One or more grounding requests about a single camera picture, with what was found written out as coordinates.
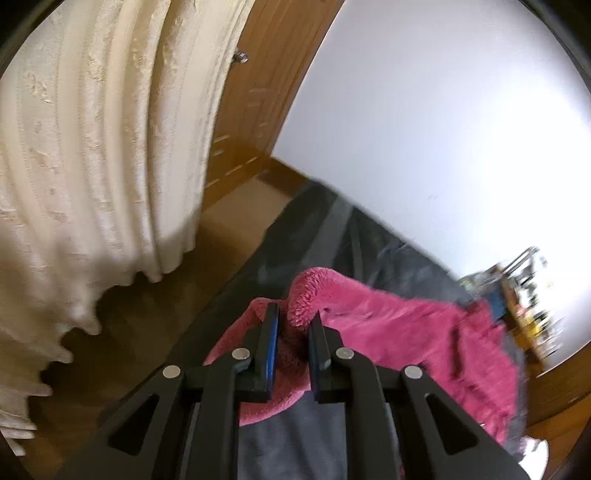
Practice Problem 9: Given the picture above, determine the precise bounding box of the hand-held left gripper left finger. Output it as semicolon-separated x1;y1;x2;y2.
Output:
55;302;281;480

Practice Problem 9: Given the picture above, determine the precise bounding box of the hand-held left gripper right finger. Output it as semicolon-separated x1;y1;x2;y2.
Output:
308;313;532;480

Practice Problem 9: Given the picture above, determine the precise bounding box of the pink fleece jacket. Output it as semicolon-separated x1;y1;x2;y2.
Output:
203;267;522;444

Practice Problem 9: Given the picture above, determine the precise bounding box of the dark grey bed cover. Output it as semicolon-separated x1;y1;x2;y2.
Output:
157;180;527;480

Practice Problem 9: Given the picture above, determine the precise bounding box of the wooden desk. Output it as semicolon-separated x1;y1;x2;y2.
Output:
462;247;571;370

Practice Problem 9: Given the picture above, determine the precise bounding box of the wooden cabinet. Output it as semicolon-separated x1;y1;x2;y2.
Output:
522;342;591;430

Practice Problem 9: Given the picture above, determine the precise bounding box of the wooden door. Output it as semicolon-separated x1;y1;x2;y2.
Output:
203;0;345;208

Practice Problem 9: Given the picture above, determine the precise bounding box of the cream curtain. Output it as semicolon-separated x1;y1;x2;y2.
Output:
0;0;254;444

